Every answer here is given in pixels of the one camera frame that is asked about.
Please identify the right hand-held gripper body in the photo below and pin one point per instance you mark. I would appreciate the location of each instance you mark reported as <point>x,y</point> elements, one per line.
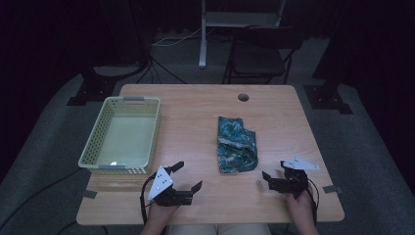
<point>295,182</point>

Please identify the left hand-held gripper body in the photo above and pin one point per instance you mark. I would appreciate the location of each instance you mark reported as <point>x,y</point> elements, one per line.
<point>163,191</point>

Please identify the teal patterned cloth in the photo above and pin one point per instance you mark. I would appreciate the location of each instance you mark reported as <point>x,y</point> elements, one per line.
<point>236,145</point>

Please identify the light green plastic basket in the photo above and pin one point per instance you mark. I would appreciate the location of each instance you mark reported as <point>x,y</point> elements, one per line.
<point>125,140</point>

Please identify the person's left hand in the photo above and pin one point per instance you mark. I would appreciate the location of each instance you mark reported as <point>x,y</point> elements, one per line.
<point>160,213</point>

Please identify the person's right hand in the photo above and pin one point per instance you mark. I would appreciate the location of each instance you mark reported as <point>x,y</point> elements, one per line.
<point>301,209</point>

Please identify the grey tape piece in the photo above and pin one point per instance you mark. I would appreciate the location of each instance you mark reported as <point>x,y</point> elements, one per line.
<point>332,189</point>
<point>89,194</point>

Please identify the black stand base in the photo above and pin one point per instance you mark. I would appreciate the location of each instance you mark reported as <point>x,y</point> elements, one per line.
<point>326,98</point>
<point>94,88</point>

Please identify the black folding chair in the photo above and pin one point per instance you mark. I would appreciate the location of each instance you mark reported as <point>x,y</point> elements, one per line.
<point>257,58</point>

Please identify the white metal stand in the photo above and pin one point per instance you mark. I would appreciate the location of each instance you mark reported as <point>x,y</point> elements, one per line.
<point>204,39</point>

